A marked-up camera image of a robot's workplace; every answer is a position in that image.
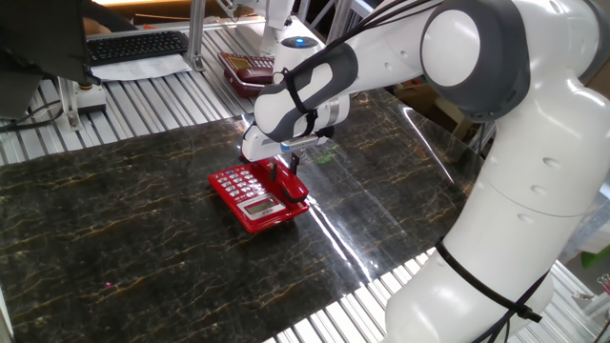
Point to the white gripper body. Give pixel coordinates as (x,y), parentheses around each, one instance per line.
(259,148)

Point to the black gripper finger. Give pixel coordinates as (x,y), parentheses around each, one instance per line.
(294,164)
(273,172)

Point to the red telephone handset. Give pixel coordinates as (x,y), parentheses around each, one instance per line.
(290,183)

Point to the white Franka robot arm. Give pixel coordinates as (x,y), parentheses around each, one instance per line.
(514,238)

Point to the red telephone base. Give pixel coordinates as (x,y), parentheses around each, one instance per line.
(259,207)

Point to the dark red desk telephone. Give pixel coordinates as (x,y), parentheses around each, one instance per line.
(245,75)

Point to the white paper sheet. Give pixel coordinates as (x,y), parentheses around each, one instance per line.
(143,68)

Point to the dark marble pattern mat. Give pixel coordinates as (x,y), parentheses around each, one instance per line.
(143,238)

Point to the cardboard box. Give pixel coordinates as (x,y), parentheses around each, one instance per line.
(445,114)

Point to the black computer keyboard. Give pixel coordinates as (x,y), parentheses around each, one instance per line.
(136,46)

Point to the black computer monitor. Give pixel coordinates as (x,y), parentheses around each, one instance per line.
(38,38)

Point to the green object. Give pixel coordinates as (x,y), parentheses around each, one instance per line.
(598,258)

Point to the pink clips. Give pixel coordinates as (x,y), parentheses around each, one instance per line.
(605,282)

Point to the silver blue gripper camera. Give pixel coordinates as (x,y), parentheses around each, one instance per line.
(300,142)

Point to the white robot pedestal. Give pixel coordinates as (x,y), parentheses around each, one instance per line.
(274,19)

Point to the aluminium post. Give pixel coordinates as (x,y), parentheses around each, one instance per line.
(196,33)
(339,19)

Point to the aluminium frame rail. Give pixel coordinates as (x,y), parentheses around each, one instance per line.
(481,138)

